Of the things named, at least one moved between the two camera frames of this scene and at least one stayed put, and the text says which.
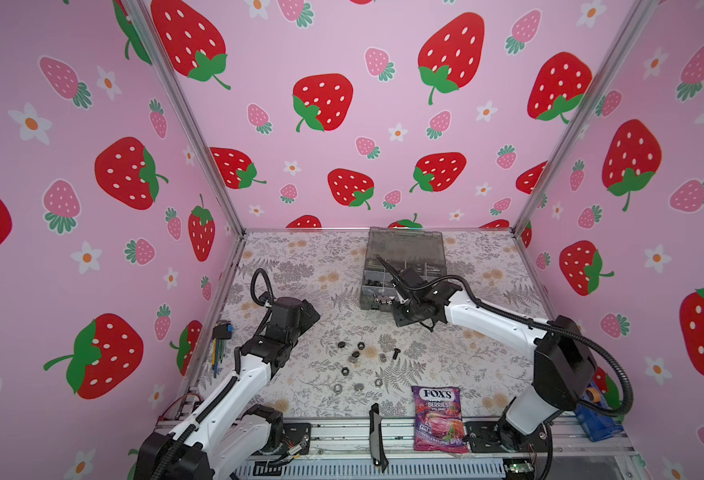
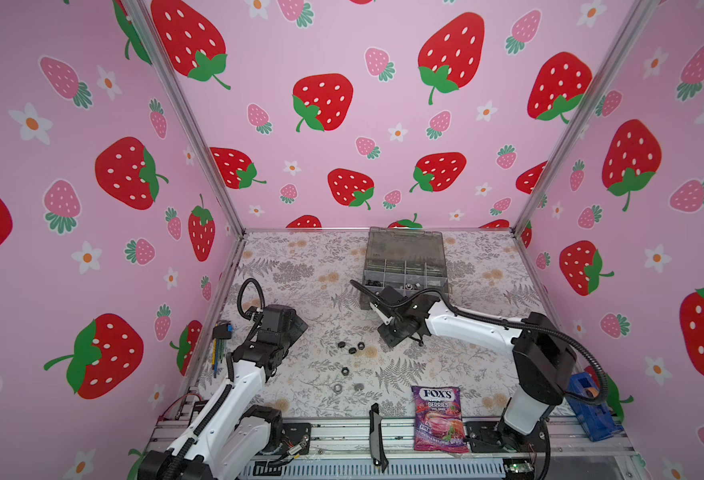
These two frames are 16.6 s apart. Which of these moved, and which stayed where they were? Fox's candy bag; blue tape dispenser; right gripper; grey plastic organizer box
Moved: right gripper
Stayed: blue tape dispenser; grey plastic organizer box; Fox's candy bag
